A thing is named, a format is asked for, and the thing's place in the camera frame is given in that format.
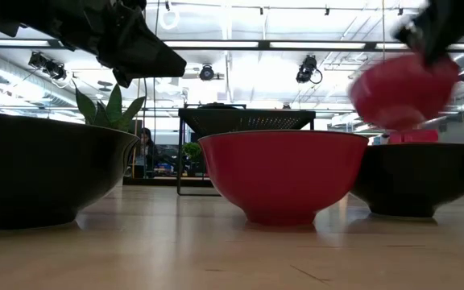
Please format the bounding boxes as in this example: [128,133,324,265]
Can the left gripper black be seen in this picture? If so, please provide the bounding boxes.
[0,0,188,89]

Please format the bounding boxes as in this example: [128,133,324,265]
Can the red-sided floral mini bowl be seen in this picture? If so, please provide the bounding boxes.
[198,129,370,226]
[347,54,461,132]

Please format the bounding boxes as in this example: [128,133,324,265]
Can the blue mini bowl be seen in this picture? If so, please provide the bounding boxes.
[351,141,464,219]

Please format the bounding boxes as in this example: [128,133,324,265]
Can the dark-sided floral mini bowl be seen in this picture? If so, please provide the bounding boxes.
[0,111,141,231]

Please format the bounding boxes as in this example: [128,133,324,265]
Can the snake plant in white pot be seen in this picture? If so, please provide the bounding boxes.
[73,82,147,133]

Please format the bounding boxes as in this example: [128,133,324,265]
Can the person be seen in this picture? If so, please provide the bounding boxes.
[139,127,156,178]

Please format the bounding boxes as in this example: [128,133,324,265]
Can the red storage bins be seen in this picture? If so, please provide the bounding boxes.
[387,129,440,144]

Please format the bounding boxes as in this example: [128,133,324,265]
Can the black ceiling spotlights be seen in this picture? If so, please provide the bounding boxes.
[27,51,68,81]

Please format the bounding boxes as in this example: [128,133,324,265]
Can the small green potted plant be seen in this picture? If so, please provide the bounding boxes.
[182,141,204,162]

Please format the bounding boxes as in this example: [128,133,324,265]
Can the black perforated metal rack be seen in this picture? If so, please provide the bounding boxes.
[176,106,317,197]

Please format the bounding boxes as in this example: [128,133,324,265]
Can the white hanging ring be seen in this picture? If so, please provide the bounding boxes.
[159,7,180,31]

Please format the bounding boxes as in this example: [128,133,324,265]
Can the thin hanging cord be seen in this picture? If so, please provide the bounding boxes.
[381,0,387,57]

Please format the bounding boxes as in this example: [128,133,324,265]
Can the small black ceiling camera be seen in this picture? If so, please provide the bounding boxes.
[198,64,216,81]

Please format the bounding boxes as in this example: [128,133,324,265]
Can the black ceiling camera with cable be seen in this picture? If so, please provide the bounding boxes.
[295,55,324,85]

